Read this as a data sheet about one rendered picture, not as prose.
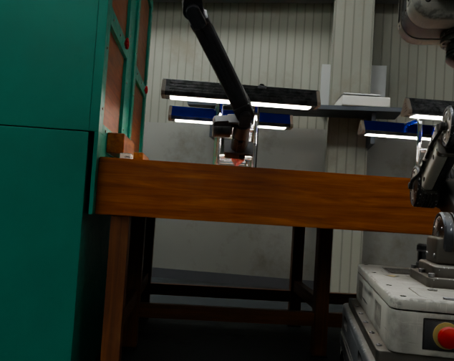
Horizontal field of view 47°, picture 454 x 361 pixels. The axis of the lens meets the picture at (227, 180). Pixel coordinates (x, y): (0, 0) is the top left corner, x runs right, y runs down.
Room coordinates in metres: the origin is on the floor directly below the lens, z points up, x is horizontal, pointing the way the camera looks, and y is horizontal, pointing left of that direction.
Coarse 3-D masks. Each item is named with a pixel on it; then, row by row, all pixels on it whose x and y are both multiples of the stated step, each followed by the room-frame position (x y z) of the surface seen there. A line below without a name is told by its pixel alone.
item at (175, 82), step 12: (168, 84) 1.98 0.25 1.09; (180, 84) 1.99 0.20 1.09; (192, 84) 1.99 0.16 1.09; (204, 84) 2.00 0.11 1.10; (216, 84) 2.01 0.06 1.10; (168, 96) 1.99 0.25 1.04; (180, 96) 1.98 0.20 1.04; (192, 96) 1.97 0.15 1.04; (204, 96) 1.98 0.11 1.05; (216, 96) 1.98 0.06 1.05; (252, 96) 1.99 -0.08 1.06; (264, 96) 1.99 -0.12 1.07; (276, 96) 2.00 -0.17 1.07; (288, 96) 2.01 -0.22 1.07; (300, 96) 2.01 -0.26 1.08; (312, 96) 2.01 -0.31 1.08; (312, 108) 2.05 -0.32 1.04
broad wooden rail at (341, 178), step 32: (128, 160) 1.67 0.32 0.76; (128, 192) 1.67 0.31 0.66; (160, 192) 1.68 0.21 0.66; (192, 192) 1.68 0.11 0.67; (224, 192) 1.69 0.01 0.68; (256, 192) 1.70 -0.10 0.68; (288, 192) 1.70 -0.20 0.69; (320, 192) 1.71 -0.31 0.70; (352, 192) 1.72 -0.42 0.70; (384, 192) 1.72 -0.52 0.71; (288, 224) 1.70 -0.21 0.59; (320, 224) 1.71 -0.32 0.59; (352, 224) 1.72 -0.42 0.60; (384, 224) 1.72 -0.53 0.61; (416, 224) 1.73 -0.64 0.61
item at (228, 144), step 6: (234, 138) 1.73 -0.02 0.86; (228, 144) 1.79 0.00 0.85; (234, 144) 1.75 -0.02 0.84; (240, 144) 1.74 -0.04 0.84; (246, 144) 1.76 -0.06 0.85; (252, 144) 1.80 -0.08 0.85; (228, 150) 1.77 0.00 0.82; (234, 150) 1.77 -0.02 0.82; (240, 150) 1.76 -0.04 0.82; (246, 150) 1.78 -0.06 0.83; (252, 150) 1.78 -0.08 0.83; (252, 156) 1.78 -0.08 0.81
